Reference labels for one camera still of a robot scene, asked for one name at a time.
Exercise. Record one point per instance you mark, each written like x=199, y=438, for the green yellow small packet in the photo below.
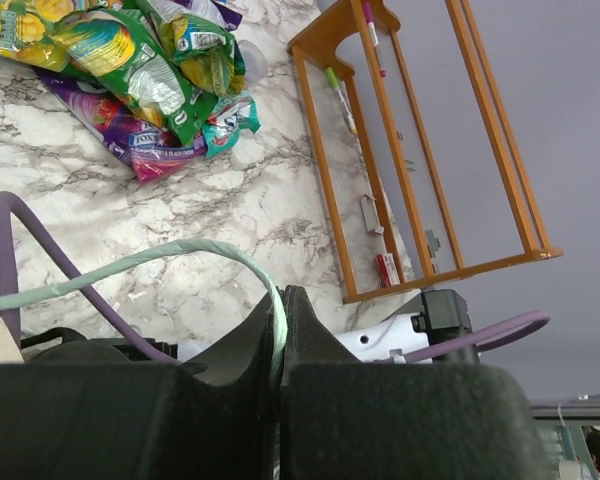
x=207, y=54

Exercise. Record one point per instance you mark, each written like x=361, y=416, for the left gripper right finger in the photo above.
x=442, y=414

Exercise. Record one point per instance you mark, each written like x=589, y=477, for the green white marker pen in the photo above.
x=334, y=83

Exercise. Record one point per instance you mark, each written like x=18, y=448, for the purple red snack packet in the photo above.
x=214, y=11

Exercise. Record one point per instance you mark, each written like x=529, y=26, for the orange wooden rack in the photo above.
x=317, y=45

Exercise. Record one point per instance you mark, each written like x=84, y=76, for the green white snack packet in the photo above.
x=119, y=50

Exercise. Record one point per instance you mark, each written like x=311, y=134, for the teal snack packet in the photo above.
x=229, y=118

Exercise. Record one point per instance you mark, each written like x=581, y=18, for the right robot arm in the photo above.
x=430, y=318

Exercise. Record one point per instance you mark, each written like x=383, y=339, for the pink white marker pen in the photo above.
x=369, y=18

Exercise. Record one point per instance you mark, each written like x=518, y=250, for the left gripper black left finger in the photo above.
x=205, y=419

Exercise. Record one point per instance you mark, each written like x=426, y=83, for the small clear plastic cup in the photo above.
x=256, y=64

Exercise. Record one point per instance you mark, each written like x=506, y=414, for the red white small box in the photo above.
x=388, y=271

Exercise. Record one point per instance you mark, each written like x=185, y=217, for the green yellow snack packet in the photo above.
x=24, y=32

